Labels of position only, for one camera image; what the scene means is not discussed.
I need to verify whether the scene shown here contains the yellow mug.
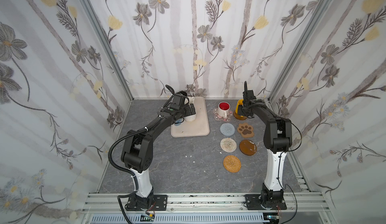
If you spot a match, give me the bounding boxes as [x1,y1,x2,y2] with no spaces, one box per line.
[234,99,243,116]

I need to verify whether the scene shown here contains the blue patterned mug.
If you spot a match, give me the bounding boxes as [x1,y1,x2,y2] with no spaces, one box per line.
[174,118,184,126]

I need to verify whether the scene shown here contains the speckled white mug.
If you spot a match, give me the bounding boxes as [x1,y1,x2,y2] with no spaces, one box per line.
[184,103,197,122]

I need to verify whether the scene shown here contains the plain wooden round coaster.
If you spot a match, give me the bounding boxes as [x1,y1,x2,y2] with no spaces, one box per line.
[233,112,247,120]

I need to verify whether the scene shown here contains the white mug red inside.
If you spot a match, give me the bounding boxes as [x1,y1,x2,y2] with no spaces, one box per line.
[217,102,230,119]

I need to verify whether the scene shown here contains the brown paw cork coaster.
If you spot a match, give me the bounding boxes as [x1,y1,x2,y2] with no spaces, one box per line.
[237,123,254,138]

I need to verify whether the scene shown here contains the light blue woven coaster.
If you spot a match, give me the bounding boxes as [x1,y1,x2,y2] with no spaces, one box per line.
[220,123,235,136]

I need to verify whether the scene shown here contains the pink flower silicone coaster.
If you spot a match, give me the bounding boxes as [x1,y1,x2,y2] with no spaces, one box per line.
[213,108,233,122]

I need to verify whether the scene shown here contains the glossy brown round coaster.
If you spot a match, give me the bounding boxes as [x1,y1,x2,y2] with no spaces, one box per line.
[239,139,257,156]

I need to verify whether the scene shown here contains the multicolour woven round coaster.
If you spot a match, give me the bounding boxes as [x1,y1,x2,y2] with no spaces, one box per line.
[220,138,237,153]

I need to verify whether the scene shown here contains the wicker rattan round coaster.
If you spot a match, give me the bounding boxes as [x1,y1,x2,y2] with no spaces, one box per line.
[223,155,241,173]

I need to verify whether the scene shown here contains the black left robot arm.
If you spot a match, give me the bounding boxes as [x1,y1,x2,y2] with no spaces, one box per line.
[108,91,192,210]

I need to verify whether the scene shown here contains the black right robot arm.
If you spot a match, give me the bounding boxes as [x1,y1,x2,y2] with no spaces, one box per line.
[237,90,292,210]

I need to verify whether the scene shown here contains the plain white mug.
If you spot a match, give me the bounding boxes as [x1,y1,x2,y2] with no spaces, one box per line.
[188,97,195,104]

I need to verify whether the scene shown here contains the beige rectangular serving tray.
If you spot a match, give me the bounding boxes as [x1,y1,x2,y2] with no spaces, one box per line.
[171,97,210,138]

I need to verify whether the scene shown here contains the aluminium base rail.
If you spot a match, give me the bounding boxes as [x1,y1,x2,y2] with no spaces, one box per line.
[81,192,336,224]

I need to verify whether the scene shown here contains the white ventilated cable duct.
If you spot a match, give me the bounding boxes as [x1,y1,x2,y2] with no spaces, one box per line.
[89,213,271,224]

